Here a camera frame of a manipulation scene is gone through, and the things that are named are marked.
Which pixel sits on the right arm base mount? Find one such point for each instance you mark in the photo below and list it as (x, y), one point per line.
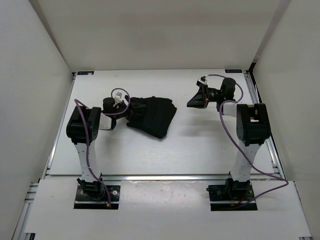
(222, 200)

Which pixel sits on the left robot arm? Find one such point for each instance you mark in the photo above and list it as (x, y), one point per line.
(82, 129)

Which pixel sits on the black skirt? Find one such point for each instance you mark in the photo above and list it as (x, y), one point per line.
(151, 115)

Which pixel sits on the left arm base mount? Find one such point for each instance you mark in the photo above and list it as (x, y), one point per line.
(93, 196)

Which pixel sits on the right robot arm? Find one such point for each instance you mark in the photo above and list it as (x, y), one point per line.
(252, 127)

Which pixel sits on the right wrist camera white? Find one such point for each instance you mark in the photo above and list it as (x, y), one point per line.
(202, 81)

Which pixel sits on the front aluminium rail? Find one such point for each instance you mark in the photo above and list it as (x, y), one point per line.
(166, 177)

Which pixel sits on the right blue corner label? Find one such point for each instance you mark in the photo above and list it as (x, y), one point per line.
(233, 71)

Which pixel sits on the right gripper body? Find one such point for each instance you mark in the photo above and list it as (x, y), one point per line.
(215, 95)

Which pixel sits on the left blue corner label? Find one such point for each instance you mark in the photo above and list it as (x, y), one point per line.
(85, 73)

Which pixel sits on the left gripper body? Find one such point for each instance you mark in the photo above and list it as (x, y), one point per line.
(123, 107)

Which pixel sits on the blue corner label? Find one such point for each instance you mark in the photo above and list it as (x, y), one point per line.
(85, 73)
(233, 71)

